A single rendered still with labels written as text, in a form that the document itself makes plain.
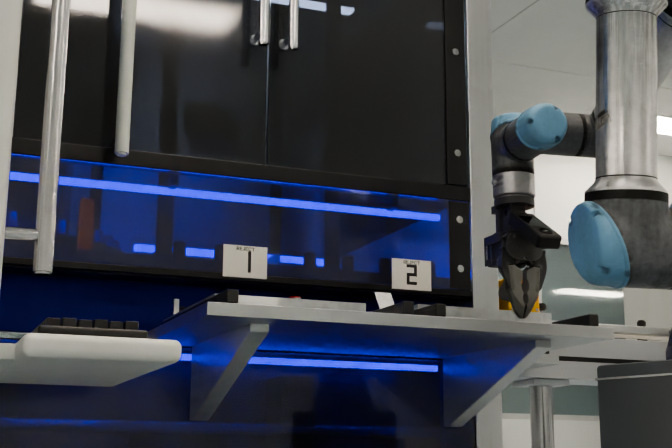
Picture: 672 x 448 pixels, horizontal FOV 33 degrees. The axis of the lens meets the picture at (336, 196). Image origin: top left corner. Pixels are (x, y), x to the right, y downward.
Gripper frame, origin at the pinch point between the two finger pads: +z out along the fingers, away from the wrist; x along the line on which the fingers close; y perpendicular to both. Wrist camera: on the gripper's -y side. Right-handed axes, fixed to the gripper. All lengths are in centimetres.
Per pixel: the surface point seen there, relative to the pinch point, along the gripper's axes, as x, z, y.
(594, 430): -349, -7, 490
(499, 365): 0.6, 8.7, 8.1
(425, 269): 4.1, -11.9, 29.7
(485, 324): 13.4, 4.4, -10.1
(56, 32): 85, -29, -25
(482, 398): -0.1, 13.9, 15.7
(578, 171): -346, -186, 489
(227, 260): 44, -11, 30
